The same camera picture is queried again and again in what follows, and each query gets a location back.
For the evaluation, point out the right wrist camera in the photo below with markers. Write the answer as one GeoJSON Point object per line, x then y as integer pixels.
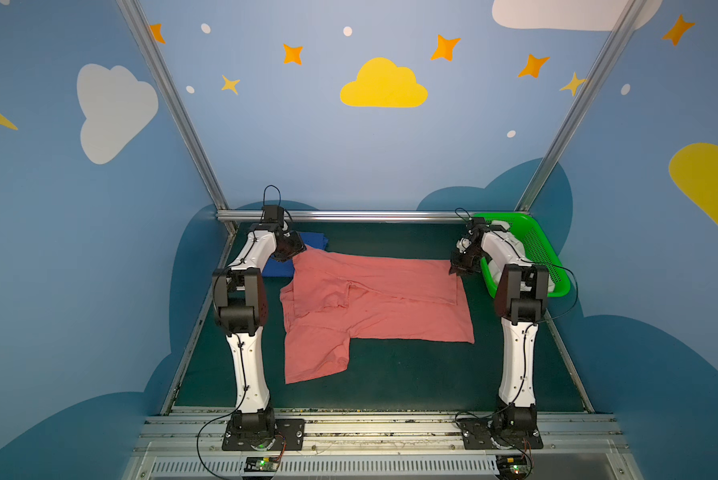
{"type": "Point", "coordinates": [476, 228]}

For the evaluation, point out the left aluminium frame post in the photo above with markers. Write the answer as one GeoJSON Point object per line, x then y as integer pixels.
{"type": "Point", "coordinates": [136, 20]}

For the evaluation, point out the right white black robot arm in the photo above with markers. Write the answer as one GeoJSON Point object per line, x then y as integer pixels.
{"type": "Point", "coordinates": [520, 302]}

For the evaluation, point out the right circuit board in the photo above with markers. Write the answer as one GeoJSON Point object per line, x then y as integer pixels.
{"type": "Point", "coordinates": [513, 467]}

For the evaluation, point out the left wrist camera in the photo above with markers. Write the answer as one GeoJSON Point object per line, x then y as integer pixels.
{"type": "Point", "coordinates": [273, 215]}

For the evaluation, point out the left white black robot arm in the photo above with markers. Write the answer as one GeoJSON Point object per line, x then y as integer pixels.
{"type": "Point", "coordinates": [241, 312]}

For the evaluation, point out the aluminium rail base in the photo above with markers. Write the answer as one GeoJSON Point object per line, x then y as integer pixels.
{"type": "Point", "coordinates": [341, 444]}

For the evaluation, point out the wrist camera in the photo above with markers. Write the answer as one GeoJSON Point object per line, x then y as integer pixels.
{"type": "Point", "coordinates": [273, 215]}
{"type": "Point", "coordinates": [476, 228]}

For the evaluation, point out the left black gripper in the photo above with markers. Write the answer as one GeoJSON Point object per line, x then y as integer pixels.
{"type": "Point", "coordinates": [293, 246]}

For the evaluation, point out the left green circuit board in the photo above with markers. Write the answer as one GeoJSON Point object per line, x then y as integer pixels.
{"type": "Point", "coordinates": [261, 465]}

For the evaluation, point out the right aluminium frame post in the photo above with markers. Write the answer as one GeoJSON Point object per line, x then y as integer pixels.
{"type": "Point", "coordinates": [603, 64]}

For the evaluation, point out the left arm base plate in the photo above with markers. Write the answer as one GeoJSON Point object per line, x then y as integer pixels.
{"type": "Point", "coordinates": [264, 435]}

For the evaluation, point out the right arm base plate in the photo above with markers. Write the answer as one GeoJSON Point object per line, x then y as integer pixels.
{"type": "Point", "coordinates": [480, 434]}

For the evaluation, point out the pink t shirt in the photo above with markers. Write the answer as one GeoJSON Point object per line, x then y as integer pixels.
{"type": "Point", "coordinates": [335, 298]}

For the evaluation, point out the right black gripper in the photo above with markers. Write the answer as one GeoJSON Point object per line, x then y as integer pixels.
{"type": "Point", "coordinates": [461, 261]}

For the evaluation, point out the aluminium frame post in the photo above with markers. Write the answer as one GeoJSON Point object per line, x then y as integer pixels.
{"type": "Point", "coordinates": [603, 64]}
{"type": "Point", "coordinates": [136, 20]}

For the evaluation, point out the white grey t shirt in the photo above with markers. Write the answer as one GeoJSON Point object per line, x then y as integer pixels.
{"type": "Point", "coordinates": [502, 247]}

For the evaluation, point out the green plastic basket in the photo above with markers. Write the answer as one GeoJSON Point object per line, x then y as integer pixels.
{"type": "Point", "coordinates": [537, 247]}

